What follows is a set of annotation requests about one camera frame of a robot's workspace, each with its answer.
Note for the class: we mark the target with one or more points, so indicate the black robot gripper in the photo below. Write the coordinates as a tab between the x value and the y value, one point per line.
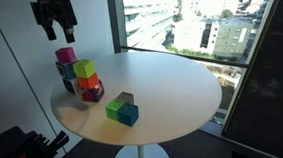
53	8

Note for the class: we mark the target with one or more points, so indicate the blue toy block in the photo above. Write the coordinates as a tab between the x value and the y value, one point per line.
128	115

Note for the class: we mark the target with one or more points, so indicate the magenta toy block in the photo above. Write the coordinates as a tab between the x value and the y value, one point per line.
65	55

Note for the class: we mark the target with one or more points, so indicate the dark teal toy block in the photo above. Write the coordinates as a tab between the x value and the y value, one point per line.
66	70

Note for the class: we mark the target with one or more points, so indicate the lime yellow toy block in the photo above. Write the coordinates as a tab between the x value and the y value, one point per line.
84	68

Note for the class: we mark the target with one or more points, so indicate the white and black toy block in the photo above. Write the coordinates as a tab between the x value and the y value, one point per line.
70	85

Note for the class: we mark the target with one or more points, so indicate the orange toy block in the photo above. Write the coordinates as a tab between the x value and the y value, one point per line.
88	82

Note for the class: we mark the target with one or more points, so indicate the purple toy block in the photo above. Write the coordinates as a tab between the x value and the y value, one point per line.
93	94

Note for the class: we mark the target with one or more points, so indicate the grey toy block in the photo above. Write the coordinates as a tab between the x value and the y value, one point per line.
125	96

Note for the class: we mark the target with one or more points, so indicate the green toy block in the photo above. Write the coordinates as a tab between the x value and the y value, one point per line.
113	109

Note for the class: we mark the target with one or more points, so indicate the black equipment pile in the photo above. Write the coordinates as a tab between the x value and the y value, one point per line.
16	148

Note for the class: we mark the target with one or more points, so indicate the white apartment building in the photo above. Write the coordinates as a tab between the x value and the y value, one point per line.
198	25

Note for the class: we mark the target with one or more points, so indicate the grey green apartment building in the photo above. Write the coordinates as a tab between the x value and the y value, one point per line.
232	37

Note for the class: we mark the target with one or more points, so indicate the black panel screen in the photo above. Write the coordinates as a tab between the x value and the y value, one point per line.
276	89

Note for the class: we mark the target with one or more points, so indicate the dark window frame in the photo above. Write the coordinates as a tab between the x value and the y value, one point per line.
116	20

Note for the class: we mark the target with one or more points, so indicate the white table pedestal base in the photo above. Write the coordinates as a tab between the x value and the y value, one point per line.
140	157

